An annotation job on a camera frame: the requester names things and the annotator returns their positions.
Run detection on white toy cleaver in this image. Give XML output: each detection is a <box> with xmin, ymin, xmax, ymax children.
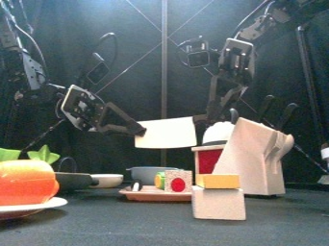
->
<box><xmin>134</xmin><ymin>113</ymin><xmax>211</xmax><ymax>150</ymax></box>

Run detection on green yellow sushi roll piece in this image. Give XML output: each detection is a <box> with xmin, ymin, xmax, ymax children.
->
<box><xmin>152</xmin><ymin>171</ymin><xmax>167</xmax><ymax>190</ymax></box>

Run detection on small black white sushi piece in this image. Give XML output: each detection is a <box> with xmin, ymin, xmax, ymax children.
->
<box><xmin>130</xmin><ymin>180</ymin><xmax>144</xmax><ymax>192</ymax></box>

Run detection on white dome toy rice ball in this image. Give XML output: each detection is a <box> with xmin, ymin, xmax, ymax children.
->
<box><xmin>200</xmin><ymin>120</ymin><xmax>237</xmax><ymax>147</ymax></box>

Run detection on white bowl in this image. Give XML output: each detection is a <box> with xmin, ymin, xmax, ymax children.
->
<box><xmin>88</xmin><ymin>173</ymin><xmax>124</xmax><ymax>189</ymax></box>

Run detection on grey-blue bowl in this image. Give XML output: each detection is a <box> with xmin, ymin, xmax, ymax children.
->
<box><xmin>124</xmin><ymin>165</ymin><xmax>183</xmax><ymax>186</ymax></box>

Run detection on black pan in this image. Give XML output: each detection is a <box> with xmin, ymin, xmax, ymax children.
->
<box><xmin>52</xmin><ymin>156</ymin><xmax>100</xmax><ymax>194</ymax></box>

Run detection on red wooden box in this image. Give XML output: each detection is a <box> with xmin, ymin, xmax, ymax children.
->
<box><xmin>190</xmin><ymin>143</ymin><xmax>226</xmax><ymax>186</ymax></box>

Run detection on wooden knife block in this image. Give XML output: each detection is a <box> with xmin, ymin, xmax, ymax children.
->
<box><xmin>212</xmin><ymin>116</ymin><xmax>295</xmax><ymax>196</ymax></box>

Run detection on orange toy vegetable green leaves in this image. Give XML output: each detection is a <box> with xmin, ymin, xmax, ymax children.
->
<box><xmin>0</xmin><ymin>144</ymin><xmax>61</xmax><ymax>207</ymax></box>

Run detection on yellow wooden block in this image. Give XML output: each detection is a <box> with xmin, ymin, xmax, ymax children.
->
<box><xmin>195</xmin><ymin>173</ymin><xmax>242</xmax><ymax>190</ymax></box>

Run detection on white plate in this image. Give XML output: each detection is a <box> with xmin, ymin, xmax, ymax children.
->
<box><xmin>0</xmin><ymin>196</ymin><xmax>69</xmax><ymax>221</ymax></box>

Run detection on white object at table edge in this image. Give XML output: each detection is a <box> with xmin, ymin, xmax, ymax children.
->
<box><xmin>317</xmin><ymin>143</ymin><xmax>329</xmax><ymax>186</ymax></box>

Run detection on plain wooden block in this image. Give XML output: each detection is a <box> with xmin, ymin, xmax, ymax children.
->
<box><xmin>190</xmin><ymin>185</ymin><xmax>247</xmax><ymax>221</ymax></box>

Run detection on black-handled toy knife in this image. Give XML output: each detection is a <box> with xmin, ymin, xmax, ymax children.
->
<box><xmin>255</xmin><ymin>94</ymin><xmax>277</xmax><ymax>124</ymax></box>
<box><xmin>275</xmin><ymin>102</ymin><xmax>299</xmax><ymax>132</ymax></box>
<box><xmin>227</xmin><ymin>108</ymin><xmax>241</xmax><ymax>126</ymax></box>

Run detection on black frame post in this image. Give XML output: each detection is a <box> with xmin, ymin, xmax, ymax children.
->
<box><xmin>294</xmin><ymin>24</ymin><xmax>319</xmax><ymax>152</ymax></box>

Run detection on vertical metal frame pole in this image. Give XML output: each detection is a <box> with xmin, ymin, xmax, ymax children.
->
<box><xmin>160</xmin><ymin>0</ymin><xmax>168</xmax><ymax>167</ymax></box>

